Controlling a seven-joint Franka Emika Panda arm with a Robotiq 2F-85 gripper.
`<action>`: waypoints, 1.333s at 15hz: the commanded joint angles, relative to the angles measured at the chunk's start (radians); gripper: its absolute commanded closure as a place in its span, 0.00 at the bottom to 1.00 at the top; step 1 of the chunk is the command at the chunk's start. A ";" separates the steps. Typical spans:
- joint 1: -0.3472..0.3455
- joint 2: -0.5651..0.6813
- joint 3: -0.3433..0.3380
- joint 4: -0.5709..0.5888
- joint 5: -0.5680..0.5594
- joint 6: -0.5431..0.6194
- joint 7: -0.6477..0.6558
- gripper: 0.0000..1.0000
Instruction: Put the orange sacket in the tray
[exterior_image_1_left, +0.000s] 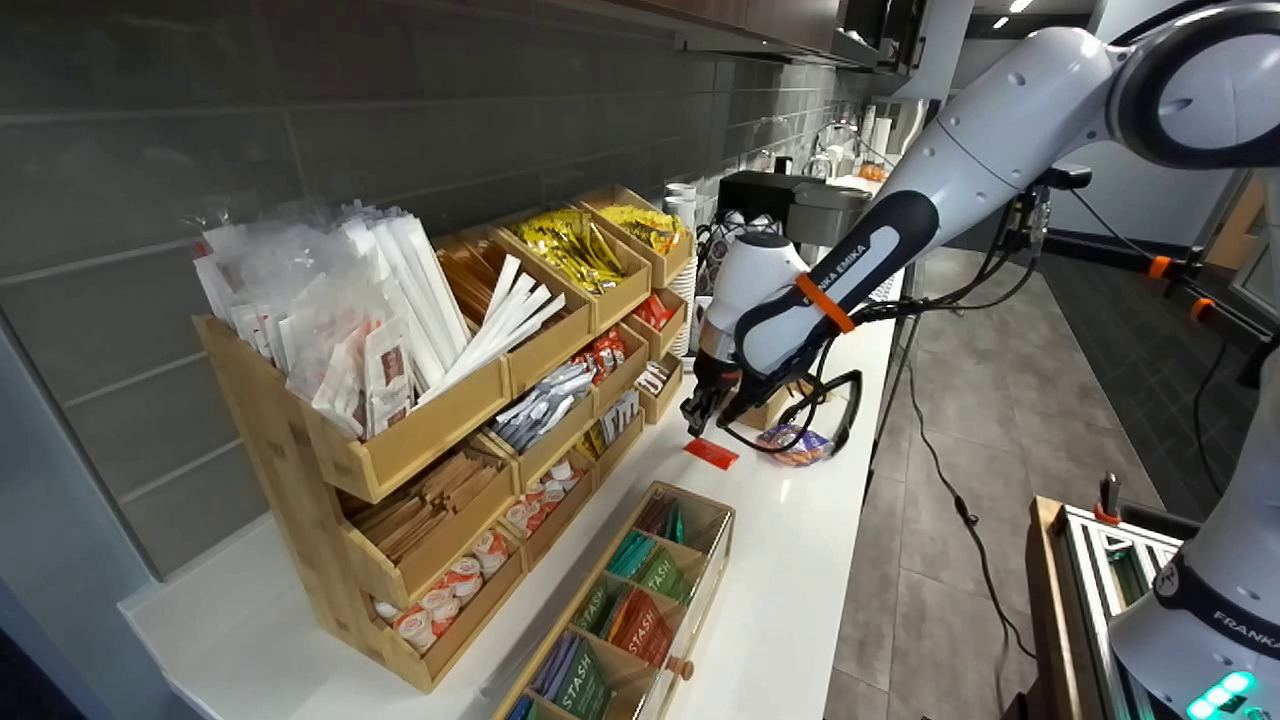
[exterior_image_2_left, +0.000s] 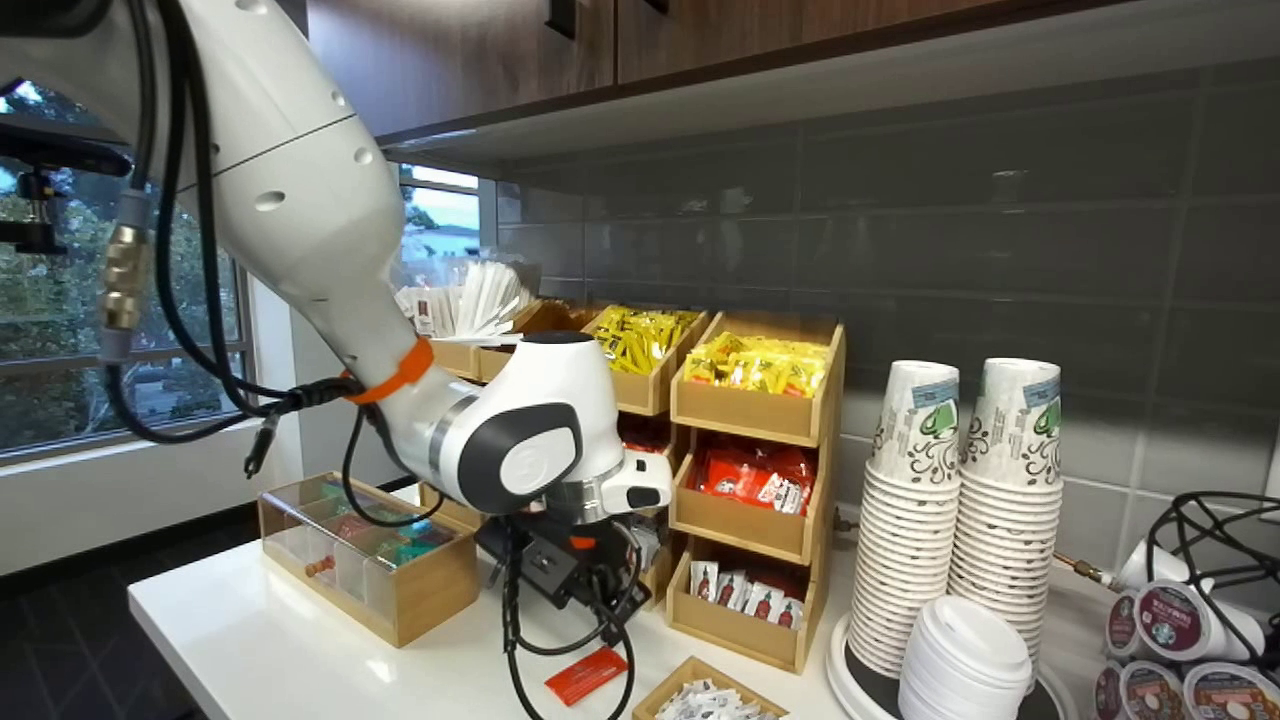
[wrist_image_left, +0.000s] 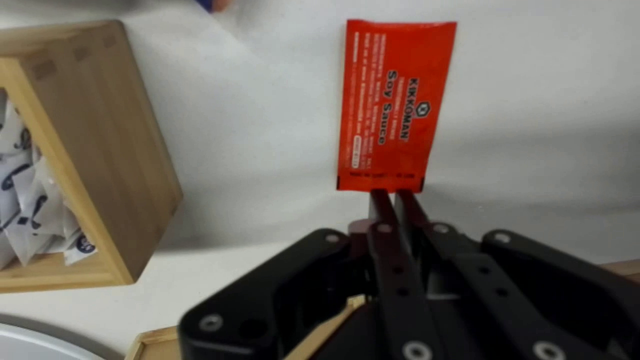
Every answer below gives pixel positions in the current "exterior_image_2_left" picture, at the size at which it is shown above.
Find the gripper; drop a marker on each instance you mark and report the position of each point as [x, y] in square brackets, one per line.
[607, 560]

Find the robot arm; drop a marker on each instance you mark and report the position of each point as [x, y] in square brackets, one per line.
[300, 190]

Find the small bamboo tray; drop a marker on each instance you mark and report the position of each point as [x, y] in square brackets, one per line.
[690, 675]

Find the round white cup tray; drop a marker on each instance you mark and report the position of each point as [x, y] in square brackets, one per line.
[850, 690]

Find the orange sachet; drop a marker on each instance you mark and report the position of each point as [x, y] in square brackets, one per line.
[586, 675]

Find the row of red white packets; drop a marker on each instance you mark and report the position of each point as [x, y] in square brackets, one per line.
[745, 592]

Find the heap of red packets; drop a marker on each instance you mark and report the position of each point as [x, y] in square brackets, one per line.
[750, 475]

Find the heap of white sachets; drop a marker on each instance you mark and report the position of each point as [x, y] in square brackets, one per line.
[712, 704]

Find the bamboo tea box clear lid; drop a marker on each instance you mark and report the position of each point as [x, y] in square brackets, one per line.
[410, 600]

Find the row of tea bags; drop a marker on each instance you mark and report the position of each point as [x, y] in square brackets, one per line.
[395, 540]

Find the heap of yellow packets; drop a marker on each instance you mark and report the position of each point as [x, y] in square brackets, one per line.
[760, 365]
[640, 338]

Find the bundle of white stir sticks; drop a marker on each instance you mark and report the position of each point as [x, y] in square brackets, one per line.
[495, 295]

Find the heap of white packets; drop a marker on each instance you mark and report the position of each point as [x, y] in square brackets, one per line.
[428, 310]

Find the stack of paper cups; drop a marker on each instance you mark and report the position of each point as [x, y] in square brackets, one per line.
[1010, 500]
[910, 500]

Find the stack of white lids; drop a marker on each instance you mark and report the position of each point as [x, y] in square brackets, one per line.
[965, 660]

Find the window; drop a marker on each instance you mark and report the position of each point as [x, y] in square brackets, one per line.
[60, 330]
[440, 225]

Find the brass fitting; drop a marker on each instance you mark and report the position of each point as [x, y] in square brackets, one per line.
[1085, 572]

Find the coffee pod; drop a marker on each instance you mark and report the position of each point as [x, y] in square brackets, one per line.
[1152, 692]
[1106, 692]
[1230, 695]
[1121, 622]
[1175, 620]
[1150, 565]

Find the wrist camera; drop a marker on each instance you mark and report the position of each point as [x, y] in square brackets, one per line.
[530, 562]

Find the wooden wall cabinet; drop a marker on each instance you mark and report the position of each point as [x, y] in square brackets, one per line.
[700, 40]

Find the camera on mount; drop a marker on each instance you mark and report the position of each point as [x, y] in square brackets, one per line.
[45, 170]

